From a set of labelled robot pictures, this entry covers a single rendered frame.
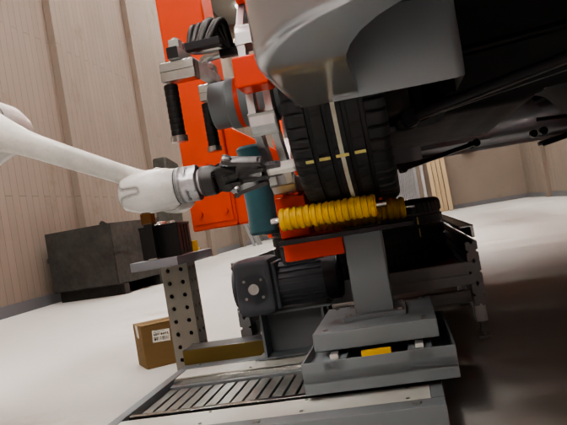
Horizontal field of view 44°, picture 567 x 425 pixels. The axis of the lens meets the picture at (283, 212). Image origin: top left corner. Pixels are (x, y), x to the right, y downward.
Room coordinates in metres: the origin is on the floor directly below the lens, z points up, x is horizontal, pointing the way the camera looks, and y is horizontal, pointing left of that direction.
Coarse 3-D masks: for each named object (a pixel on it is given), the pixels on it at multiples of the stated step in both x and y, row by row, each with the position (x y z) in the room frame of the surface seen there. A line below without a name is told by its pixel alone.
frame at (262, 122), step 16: (240, 16) 1.69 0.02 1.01; (240, 32) 1.63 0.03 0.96; (240, 48) 1.64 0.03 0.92; (272, 96) 1.64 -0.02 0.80; (256, 112) 1.64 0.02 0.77; (272, 112) 1.63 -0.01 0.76; (256, 128) 1.64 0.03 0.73; (272, 128) 1.64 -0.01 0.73; (256, 144) 1.68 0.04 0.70; (288, 144) 2.11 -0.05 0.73; (272, 160) 1.75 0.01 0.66; (288, 176) 1.75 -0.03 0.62; (288, 192) 1.81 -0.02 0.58
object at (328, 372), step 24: (312, 360) 1.78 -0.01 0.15; (336, 360) 1.64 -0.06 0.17; (360, 360) 1.63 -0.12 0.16; (384, 360) 1.62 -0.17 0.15; (408, 360) 1.61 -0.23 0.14; (432, 360) 1.60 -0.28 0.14; (456, 360) 1.59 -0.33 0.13; (312, 384) 1.65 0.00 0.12; (336, 384) 1.64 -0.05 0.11; (360, 384) 1.63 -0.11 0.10; (384, 384) 1.62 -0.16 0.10
